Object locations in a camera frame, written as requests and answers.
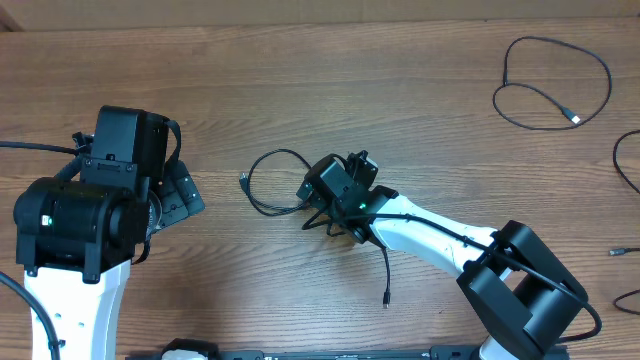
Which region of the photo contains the black thin USB-C cable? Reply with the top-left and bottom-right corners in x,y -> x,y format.
238,148 -> 392,310

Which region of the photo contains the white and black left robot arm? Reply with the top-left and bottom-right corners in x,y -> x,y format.
1,106 -> 205,359

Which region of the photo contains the black short USB cable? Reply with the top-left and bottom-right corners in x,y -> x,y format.
607,129 -> 640,316

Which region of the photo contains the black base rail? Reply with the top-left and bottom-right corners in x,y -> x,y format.
124,338 -> 571,360

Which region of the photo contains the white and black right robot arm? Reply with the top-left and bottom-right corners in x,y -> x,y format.
297,151 -> 589,359

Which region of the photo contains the black USB-A cable with coil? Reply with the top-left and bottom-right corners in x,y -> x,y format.
492,35 -> 614,132

